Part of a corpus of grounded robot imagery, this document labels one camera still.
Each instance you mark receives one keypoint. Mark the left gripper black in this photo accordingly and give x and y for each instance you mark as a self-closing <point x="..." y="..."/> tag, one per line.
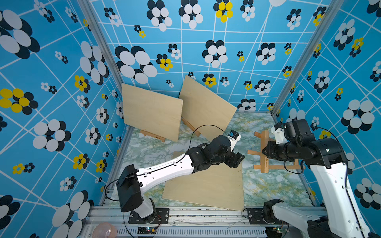
<point x="235" y="159"/>

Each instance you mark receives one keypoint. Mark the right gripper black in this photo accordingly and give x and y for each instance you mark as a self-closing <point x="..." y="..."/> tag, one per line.
<point x="268" y="150"/>

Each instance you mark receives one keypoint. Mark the wooden easel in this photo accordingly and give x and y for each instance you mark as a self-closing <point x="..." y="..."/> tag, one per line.
<point x="145" y="133"/>
<point x="264" y="165"/>
<point x="185" y="122"/>

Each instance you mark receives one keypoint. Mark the plywood board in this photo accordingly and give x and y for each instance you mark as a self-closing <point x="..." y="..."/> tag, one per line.
<point x="219" y="186"/>
<point x="205" y="110"/>
<point x="152" y="112"/>

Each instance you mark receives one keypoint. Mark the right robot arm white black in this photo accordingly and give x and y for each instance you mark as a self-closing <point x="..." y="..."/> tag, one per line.
<point x="329" y="164"/>

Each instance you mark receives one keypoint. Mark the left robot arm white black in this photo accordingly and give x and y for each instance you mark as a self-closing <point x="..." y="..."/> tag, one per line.
<point x="134" y="183"/>

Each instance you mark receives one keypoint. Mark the pink translucent bowl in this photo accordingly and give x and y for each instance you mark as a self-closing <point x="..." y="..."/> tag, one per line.
<point x="104" y="230"/>

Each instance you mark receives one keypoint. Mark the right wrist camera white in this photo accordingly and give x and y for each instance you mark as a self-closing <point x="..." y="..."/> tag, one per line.
<point x="278" y="131"/>

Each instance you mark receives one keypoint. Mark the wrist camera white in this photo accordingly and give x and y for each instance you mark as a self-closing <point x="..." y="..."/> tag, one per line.
<point x="234" y="137"/>
<point x="278" y="131"/>

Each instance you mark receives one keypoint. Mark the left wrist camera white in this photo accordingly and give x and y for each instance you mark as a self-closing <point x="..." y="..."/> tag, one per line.
<point x="234" y="137"/>

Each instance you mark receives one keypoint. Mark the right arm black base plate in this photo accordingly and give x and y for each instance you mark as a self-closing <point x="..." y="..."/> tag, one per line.
<point x="256" y="217"/>

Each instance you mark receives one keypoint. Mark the aluminium front rail frame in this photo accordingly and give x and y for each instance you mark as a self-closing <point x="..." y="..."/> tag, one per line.
<point x="190" y="222"/>

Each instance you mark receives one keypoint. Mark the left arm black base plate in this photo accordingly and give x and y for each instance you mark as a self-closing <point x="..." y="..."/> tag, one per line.
<point x="160" y="216"/>

